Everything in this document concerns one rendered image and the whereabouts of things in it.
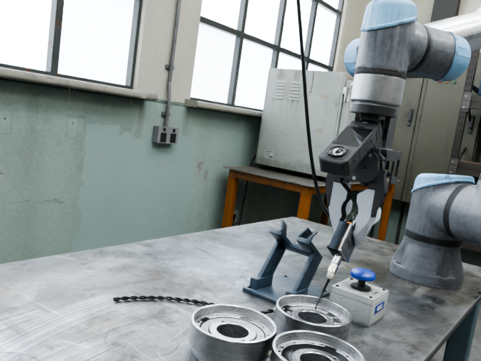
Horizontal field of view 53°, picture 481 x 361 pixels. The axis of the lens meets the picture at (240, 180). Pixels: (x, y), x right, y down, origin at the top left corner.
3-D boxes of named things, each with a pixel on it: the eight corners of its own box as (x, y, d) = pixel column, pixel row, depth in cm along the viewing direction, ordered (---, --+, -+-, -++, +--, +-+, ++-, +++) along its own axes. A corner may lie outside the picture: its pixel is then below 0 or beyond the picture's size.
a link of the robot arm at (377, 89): (394, 74, 67) (341, 72, 72) (388, 107, 67) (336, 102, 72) (412, 82, 73) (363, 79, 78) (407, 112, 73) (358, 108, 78)
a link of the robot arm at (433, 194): (430, 226, 112) (441, 169, 110) (482, 243, 100) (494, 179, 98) (392, 225, 106) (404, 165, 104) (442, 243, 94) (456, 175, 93)
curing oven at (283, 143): (338, 185, 277) (357, 73, 269) (253, 167, 312) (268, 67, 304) (377, 183, 327) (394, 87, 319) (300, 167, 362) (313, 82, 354)
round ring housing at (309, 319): (359, 340, 68) (364, 313, 67) (326, 364, 59) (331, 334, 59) (295, 314, 74) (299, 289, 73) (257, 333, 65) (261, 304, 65)
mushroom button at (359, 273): (365, 306, 74) (371, 276, 73) (341, 298, 76) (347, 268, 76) (374, 301, 77) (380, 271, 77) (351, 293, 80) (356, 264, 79)
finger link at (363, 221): (385, 245, 75) (390, 186, 75) (369, 250, 71) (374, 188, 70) (366, 241, 77) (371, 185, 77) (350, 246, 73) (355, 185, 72)
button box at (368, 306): (368, 328, 72) (374, 297, 72) (326, 312, 76) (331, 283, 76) (387, 315, 79) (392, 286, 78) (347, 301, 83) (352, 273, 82)
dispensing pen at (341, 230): (302, 297, 69) (348, 200, 74) (312, 308, 72) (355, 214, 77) (315, 302, 67) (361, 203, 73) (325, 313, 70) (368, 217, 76)
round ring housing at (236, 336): (169, 352, 57) (173, 319, 56) (217, 325, 66) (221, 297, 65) (245, 387, 52) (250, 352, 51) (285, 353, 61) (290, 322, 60)
